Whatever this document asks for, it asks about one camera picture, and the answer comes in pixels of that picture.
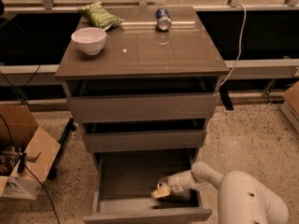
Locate grey drawer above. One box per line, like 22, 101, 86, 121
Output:
65, 77, 221, 123
82, 119, 207, 152

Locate green chip bag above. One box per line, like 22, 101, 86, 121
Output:
78, 2, 124, 30

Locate white cable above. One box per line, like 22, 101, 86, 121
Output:
220, 3, 248, 88

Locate blue soda can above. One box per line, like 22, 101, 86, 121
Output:
155, 8, 172, 31

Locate black bar on floor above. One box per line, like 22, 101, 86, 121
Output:
48, 118, 76, 180

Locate red coke can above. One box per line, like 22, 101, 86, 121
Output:
157, 181, 167, 189

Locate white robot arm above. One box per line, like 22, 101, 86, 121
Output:
151, 161, 289, 224

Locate open bottom drawer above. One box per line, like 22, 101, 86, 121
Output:
83, 149, 212, 224

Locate grey drawer cabinet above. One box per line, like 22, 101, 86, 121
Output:
54, 6, 230, 224

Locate cardboard box left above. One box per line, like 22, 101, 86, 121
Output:
0, 105, 60, 200

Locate white bowl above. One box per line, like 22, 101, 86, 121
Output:
71, 27, 107, 55

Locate cardboard box right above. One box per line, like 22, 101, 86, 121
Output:
280, 81, 299, 132

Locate cardboard box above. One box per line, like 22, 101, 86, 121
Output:
280, 81, 299, 132
0, 105, 60, 200

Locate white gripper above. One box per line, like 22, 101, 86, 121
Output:
150, 170, 199, 199

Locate middle grey drawer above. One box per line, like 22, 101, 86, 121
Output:
82, 119, 207, 152

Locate top grey drawer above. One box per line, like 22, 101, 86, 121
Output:
65, 77, 221, 123

